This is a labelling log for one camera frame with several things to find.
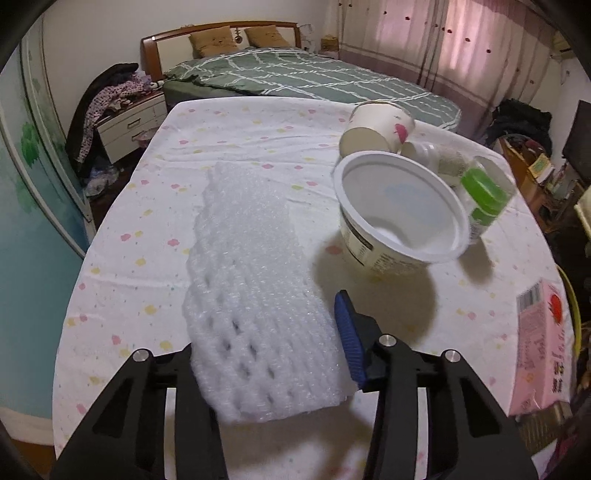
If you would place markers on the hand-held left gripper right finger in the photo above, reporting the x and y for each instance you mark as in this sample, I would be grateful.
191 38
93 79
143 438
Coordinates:
347 332

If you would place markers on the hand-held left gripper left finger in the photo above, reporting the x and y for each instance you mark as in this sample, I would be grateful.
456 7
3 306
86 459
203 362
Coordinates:
184 392

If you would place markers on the white foam net sleeve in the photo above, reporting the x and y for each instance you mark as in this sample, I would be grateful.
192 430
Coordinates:
249 277

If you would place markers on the white plastic bowl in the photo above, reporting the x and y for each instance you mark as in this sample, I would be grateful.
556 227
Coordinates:
392 207

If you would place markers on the clear bottle green cap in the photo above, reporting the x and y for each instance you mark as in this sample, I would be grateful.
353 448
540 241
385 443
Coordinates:
482 189

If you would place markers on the pink carton box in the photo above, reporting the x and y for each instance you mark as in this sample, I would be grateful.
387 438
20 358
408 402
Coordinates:
545 350

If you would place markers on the white paper cup pink print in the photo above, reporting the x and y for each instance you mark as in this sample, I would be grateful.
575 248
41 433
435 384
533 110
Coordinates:
378 129

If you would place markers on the brown box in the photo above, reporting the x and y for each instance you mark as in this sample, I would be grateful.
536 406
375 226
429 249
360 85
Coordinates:
545 424

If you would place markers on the black bin yellow rim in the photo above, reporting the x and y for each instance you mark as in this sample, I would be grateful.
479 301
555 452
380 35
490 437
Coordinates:
572 304

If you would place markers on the white dotted tablecloth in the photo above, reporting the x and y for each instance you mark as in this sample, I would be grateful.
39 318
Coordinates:
138 240

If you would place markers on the wooden cabinet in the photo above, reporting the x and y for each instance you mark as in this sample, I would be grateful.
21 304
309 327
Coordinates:
531 180

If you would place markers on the green checked duvet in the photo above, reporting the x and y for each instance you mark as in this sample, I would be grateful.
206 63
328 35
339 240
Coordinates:
323 74

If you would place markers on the painted sliding wardrobe door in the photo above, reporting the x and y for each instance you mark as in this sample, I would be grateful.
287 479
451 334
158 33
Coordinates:
27 184

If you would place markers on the white nightstand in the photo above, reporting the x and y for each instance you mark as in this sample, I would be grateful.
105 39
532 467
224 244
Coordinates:
134 124

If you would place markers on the dark clothes pile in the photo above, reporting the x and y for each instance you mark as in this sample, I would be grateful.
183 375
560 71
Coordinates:
521 122

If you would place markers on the tissue box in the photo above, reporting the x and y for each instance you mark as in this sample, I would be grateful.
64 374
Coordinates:
330 45

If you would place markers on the floral clothes pile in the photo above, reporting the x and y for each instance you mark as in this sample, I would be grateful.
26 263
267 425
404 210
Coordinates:
115 97

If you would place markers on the pile of clothes on nightstand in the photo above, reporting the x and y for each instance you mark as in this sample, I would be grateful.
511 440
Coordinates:
90 104

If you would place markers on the black monitor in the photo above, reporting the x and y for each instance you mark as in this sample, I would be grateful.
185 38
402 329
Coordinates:
577 134

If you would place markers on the pink white curtains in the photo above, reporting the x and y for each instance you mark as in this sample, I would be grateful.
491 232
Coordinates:
438 41

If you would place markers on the brown face pillow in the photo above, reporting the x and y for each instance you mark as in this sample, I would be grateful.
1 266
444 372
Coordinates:
268 36
212 39

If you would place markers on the wooden bed headboard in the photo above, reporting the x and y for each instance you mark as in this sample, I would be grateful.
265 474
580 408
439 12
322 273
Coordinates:
171 46

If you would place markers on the air conditioner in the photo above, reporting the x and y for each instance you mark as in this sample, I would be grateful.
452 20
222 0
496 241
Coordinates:
563 46

